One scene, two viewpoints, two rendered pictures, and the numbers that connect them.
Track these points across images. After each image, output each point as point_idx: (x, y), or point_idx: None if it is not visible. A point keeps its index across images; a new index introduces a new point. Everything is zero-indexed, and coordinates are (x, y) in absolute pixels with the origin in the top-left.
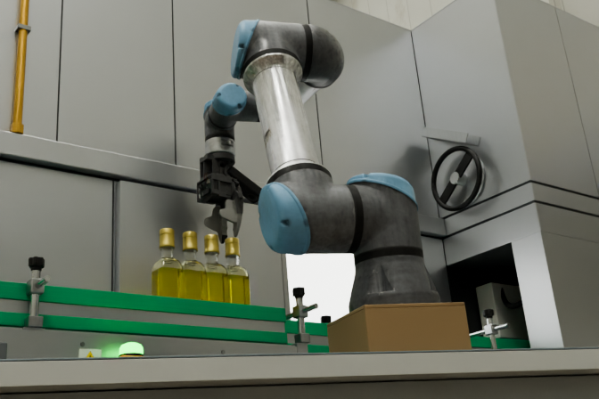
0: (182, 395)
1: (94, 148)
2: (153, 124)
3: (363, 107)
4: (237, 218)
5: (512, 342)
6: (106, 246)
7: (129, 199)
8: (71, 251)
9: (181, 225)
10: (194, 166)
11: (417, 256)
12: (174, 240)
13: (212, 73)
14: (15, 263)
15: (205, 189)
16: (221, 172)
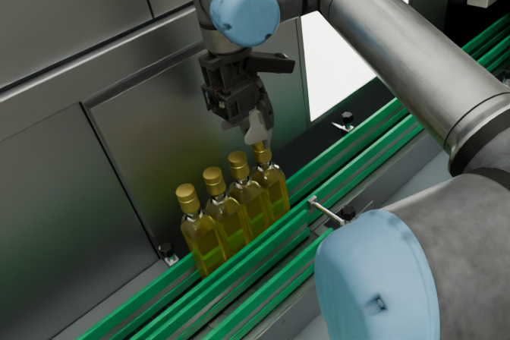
0: None
1: (25, 73)
2: None
3: None
4: (268, 135)
5: (505, 43)
6: (108, 177)
7: (114, 124)
8: (73, 211)
9: (187, 108)
10: (179, 1)
11: None
12: (197, 199)
13: None
14: (17, 267)
15: (218, 106)
16: (235, 73)
